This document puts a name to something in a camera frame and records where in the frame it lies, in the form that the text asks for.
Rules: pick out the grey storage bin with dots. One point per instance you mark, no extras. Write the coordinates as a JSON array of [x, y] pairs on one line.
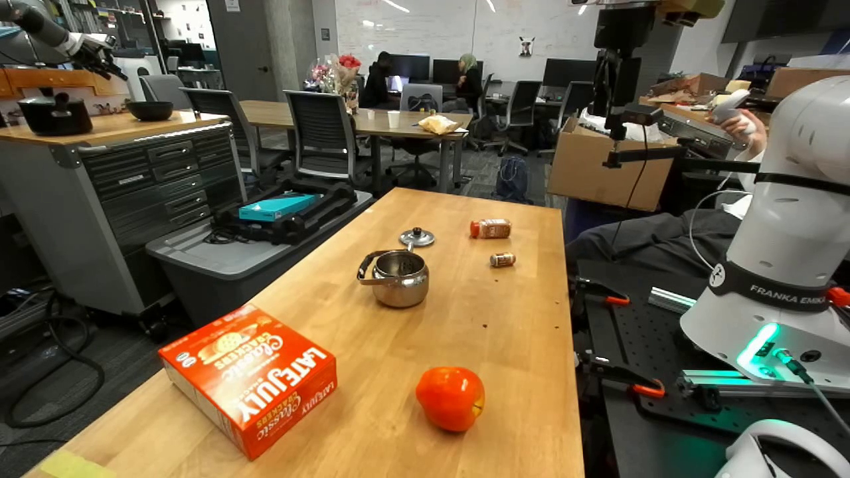
[[213, 276]]

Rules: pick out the black bowl on cabinet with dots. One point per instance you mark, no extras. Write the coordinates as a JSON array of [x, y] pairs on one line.
[[149, 110]]

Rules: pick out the orange tomato toy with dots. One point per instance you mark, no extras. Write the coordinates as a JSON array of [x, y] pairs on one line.
[[453, 396]]

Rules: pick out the grey drawer cabinet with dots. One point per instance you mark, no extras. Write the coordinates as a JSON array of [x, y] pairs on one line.
[[90, 203]]

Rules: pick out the teal case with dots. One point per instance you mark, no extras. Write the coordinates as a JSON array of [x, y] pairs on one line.
[[266, 211]]

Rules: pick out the silver kettle lid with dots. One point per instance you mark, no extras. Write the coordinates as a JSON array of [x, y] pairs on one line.
[[417, 237]]

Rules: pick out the silver metal kettle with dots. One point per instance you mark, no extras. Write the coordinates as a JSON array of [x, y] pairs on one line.
[[396, 276]]

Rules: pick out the orange handled clamp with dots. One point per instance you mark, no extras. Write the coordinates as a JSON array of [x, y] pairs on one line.
[[630, 379]]

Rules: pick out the orange cracker box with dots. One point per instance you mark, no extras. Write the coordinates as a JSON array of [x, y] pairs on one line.
[[250, 376]]

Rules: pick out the grey office chair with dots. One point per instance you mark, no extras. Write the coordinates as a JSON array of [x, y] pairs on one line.
[[324, 138]]

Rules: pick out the black pot on cabinet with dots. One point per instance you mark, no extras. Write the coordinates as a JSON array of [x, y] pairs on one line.
[[57, 114]]

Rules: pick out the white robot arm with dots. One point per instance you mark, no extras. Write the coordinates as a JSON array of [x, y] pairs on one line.
[[769, 299]]

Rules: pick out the wooden office desk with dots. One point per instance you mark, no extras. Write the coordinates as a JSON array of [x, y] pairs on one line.
[[380, 122]]

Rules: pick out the orange spice bottle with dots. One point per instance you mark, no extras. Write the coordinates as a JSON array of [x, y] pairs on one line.
[[489, 229]]

